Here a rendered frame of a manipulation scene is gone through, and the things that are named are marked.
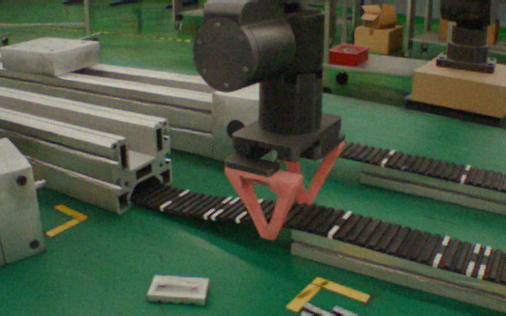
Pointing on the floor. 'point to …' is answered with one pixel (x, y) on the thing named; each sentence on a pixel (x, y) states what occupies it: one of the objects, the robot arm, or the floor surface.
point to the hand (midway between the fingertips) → (287, 213)
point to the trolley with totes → (390, 66)
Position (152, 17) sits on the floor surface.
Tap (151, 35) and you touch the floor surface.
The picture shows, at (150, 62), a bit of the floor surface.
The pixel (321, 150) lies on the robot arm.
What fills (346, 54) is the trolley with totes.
